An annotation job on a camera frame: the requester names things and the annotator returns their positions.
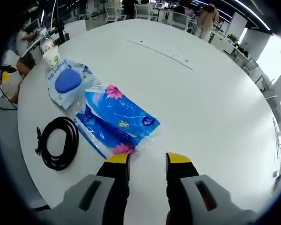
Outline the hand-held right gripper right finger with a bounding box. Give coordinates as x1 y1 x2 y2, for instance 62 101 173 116
165 152 235 225

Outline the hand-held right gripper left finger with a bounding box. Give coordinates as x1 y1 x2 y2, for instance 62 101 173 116
63 153 133 225

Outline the white paper cup item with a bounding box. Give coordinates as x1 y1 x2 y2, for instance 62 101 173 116
43 50 62 70

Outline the clear water bottle item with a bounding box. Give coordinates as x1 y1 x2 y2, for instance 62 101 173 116
39 33 59 59

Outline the white wet wipes pack item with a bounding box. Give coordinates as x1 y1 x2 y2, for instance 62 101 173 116
46 58 102 111

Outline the blue tissue pack item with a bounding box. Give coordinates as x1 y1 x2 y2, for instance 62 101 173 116
74 84 162 159

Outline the black cable item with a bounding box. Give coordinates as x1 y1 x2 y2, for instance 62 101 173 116
34 117 80 171

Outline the white table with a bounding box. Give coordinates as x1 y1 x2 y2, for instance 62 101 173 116
16 18 281 210

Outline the white office chair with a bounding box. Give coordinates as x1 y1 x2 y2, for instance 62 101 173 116
171 11 190 30
106 6 127 23

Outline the white table socket panel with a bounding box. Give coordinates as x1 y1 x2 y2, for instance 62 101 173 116
126 39 195 71

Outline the green potted plant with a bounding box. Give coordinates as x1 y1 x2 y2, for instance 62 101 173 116
226 33 240 45

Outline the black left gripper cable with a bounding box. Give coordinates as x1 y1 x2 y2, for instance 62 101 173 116
0 83 19 110

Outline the thin charger cable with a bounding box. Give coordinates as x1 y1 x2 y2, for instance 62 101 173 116
272 116 281 160

